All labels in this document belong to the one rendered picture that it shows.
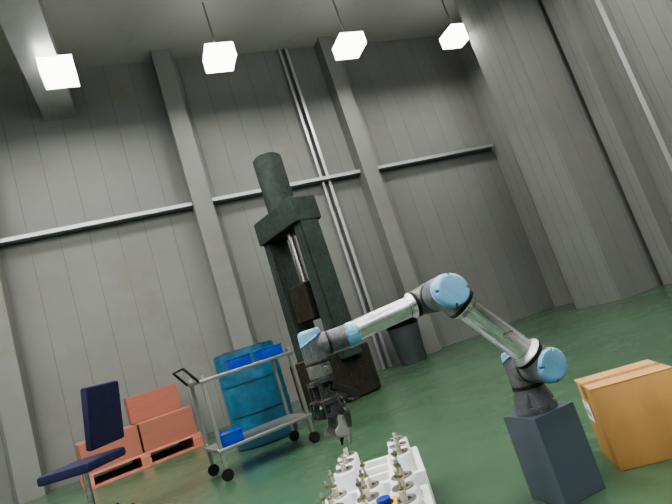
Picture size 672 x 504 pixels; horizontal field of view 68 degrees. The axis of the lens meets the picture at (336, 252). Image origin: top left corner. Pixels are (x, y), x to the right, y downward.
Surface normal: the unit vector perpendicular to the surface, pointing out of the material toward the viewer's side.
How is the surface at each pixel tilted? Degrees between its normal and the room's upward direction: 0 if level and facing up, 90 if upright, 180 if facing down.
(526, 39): 90
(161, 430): 90
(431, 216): 90
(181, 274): 90
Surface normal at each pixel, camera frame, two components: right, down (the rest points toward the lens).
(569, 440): 0.31, -0.26
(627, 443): -0.22, -0.09
